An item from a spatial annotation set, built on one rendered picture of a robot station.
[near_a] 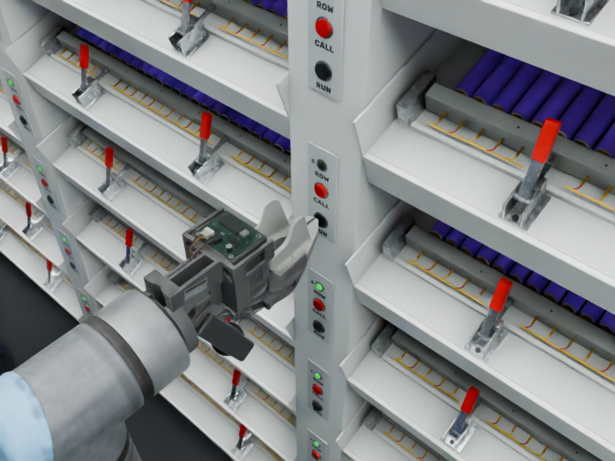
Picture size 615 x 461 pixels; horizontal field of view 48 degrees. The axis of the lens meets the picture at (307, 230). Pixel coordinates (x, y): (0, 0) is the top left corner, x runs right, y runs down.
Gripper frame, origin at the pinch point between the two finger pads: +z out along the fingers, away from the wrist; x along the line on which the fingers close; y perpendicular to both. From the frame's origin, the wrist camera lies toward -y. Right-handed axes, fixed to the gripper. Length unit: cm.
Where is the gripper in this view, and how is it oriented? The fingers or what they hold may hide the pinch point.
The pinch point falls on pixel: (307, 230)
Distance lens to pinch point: 75.4
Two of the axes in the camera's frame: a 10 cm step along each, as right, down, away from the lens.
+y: 0.0, -7.2, -6.9
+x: -7.5, -4.6, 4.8
